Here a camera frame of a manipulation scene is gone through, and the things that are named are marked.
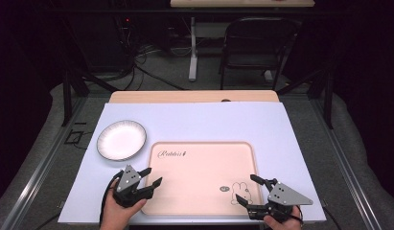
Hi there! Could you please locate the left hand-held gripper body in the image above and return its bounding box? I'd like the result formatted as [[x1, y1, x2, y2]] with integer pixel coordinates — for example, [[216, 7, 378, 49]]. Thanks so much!
[[112, 164, 154, 209]]

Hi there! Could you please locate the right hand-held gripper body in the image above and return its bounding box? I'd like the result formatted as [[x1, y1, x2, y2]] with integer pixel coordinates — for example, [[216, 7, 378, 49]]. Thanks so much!
[[247, 178, 314, 223]]

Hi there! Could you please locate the white plate with dark rim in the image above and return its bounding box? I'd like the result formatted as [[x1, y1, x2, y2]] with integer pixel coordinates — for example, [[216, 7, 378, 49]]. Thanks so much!
[[96, 119, 148, 162]]

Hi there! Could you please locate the pink tray with rabbit print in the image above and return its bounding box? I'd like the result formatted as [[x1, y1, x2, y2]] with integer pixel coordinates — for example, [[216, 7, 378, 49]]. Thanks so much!
[[141, 141, 265, 217]]

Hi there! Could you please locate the person's right hand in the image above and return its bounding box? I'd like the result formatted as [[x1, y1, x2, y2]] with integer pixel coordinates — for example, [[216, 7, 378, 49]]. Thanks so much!
[[263, 206, 303, 230]]

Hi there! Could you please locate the person's left hand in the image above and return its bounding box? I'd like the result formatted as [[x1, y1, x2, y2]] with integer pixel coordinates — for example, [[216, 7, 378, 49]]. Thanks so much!
[[99, 188, 149, 230]]

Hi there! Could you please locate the black square floor socket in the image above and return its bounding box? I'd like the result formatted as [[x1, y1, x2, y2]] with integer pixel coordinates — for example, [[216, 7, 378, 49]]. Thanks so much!
[[63, 128, 84, 146]]

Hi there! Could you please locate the white table mat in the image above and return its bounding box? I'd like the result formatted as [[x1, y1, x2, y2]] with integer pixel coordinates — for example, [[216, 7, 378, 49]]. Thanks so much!
[[58, 102, 327, 225]]

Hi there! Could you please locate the wooden table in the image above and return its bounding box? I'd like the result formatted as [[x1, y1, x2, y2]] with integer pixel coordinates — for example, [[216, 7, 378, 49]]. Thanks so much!
[[108, 89, 281, 104]]

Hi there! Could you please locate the black metal stand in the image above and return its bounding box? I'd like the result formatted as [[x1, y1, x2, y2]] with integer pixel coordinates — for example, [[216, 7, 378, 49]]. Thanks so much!
[[60, 67, 120, 127], [276, 67, 335, 130]]

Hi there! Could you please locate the white desk leg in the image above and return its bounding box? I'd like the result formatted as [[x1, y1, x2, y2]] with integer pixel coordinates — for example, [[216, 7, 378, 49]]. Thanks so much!
[[188, 16, 199, 82]]

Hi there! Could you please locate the black folding chair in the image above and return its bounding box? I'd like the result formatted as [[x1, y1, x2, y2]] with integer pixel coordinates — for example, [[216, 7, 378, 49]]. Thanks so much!
[[219, 16, 302, 91]]

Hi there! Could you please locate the wooden background desk top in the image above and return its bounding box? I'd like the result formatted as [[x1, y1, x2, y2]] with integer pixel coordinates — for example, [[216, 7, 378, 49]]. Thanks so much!
[[170, 0, 315, 9]]

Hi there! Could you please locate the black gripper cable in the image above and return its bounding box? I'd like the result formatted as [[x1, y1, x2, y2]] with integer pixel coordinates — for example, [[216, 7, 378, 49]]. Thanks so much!
[[99, 171, 125, 225], [291, 204, 305, 226]]

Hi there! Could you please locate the black floor cable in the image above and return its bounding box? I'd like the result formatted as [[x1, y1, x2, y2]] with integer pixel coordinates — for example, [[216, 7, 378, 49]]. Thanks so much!
[[321, 206, 344, 230], [34, 212, 62, 230]]

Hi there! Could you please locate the aluminium frame rail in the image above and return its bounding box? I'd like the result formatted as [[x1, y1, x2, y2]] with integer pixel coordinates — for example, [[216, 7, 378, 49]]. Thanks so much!
[[0, 95, 87, 230], [309, 95, 383, 230]]

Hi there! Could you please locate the bundle of black floor cables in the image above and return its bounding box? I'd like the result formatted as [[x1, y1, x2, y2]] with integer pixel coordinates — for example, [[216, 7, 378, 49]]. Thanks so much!
[[112, 17, 188, 92]]

